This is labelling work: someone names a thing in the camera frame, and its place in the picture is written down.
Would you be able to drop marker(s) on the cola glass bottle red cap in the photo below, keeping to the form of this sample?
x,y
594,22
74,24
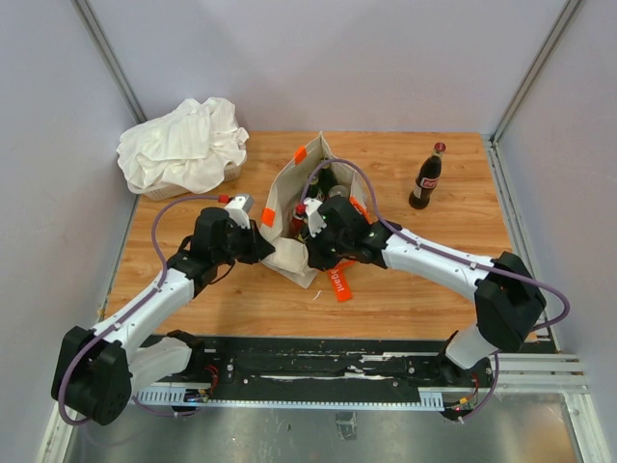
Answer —
x,y
427,178

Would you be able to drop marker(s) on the aluminium frame post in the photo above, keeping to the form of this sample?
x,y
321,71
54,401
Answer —
x,y
556,33
86,13

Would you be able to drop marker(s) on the dark green glass bottle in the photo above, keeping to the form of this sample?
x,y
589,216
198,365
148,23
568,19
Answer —
x,y
327,179

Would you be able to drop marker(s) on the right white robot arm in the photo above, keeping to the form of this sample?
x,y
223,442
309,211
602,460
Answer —
x,y
507,304

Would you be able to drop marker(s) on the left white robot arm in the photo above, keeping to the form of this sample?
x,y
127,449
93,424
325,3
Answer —
x,y
99,370

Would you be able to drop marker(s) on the green bottle yellow label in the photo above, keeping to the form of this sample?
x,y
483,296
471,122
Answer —
x,y
315,190

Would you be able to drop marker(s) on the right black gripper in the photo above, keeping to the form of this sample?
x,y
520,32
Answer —
x,y
314,256

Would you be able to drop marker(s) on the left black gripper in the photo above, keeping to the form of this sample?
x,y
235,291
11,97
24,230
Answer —
x,y
258,246

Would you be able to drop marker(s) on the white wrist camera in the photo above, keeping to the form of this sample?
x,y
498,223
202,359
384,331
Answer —
x,y
240,207
315,221

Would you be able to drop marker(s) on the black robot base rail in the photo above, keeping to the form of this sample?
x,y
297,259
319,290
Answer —
x,y
324,373

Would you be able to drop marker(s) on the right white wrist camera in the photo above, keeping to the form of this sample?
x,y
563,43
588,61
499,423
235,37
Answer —
x,y
315,221

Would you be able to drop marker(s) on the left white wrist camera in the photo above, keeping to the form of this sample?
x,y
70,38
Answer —
x,y
240,207

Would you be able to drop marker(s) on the canvas bag orange handles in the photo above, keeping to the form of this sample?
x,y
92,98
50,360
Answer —
x,y
291,257

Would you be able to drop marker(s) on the left aluminium frame post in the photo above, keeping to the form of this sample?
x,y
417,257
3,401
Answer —
x,y
86,13

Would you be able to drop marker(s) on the crumpled white cloth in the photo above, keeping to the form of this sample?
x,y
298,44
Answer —
x,y
189,148

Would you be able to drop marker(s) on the right aluminium frame post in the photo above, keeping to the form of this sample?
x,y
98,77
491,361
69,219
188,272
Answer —
x,y
556,33

